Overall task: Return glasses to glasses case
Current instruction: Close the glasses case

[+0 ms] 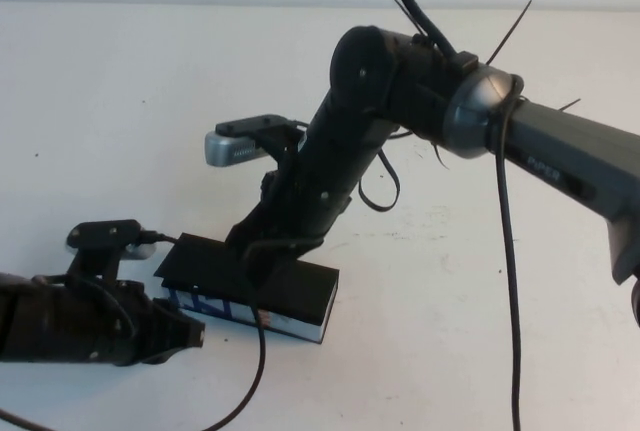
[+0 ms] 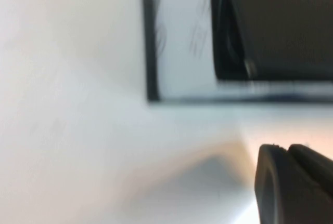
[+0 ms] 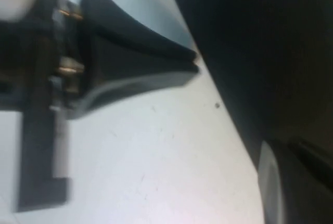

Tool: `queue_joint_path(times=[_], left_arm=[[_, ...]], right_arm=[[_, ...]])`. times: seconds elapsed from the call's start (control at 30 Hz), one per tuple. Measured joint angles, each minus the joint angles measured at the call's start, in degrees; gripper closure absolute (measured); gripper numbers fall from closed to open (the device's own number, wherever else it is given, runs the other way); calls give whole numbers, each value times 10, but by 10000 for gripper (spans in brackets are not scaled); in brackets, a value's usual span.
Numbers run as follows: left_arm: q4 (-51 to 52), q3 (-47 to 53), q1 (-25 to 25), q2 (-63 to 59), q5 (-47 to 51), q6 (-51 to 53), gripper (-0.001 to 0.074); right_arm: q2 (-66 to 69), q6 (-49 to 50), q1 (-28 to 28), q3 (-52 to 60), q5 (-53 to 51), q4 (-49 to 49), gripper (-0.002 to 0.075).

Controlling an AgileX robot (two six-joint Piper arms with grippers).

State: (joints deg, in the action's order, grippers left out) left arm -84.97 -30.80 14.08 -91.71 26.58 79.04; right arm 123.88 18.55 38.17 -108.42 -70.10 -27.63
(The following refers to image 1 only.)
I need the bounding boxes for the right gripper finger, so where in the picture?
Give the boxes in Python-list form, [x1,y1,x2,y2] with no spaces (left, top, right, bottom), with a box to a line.
[225,223,262,253]
[249,246,312,300]

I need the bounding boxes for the black table cable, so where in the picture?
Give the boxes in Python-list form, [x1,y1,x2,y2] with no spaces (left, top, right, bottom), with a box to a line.
[0,393,34,430]

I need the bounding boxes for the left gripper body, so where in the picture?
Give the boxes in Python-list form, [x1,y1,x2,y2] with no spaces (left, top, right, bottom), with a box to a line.
[29,275,171,368]

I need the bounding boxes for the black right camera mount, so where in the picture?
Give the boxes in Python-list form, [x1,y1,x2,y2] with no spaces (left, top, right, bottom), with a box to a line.
[254,119,307,168]

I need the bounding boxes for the black printed glasses case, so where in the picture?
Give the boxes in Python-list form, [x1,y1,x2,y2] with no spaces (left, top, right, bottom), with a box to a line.
[153,232,342,347]

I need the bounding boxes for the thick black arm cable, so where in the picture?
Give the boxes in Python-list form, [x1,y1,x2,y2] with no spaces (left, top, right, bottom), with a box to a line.
[492,73,527,431]

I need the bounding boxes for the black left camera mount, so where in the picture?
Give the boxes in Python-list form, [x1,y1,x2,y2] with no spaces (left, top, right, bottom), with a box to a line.
[68,244,124,285]

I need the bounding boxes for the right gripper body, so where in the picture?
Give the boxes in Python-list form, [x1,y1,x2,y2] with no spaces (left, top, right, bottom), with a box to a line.
[234,169,352,253]

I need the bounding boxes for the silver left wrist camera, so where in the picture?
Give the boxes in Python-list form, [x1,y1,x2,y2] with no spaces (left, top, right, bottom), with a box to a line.
[66,219,157,260]

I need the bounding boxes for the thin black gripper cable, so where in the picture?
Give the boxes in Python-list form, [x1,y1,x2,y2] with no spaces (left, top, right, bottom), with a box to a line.
[197,236,324,431]

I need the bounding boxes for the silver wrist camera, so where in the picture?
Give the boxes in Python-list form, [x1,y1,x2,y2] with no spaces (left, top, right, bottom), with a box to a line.
[66,219,157,260]
[203,113,286,168]

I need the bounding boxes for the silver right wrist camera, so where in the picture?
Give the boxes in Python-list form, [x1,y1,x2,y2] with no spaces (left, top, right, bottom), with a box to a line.
[203,113,286,168]

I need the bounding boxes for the black elbow cable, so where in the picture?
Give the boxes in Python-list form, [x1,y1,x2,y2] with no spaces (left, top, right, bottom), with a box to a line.
[392,0,476,77]

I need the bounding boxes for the black strap loop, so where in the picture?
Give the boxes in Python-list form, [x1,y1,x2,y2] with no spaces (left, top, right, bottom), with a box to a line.
[357,148,401,212]

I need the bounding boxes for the short black camera cable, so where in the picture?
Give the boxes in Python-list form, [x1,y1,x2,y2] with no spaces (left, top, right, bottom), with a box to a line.
[139,229,180,246]

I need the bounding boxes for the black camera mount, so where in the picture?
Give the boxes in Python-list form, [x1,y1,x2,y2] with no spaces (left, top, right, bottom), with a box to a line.
[254,119,307,168]
[68,244,124,285]

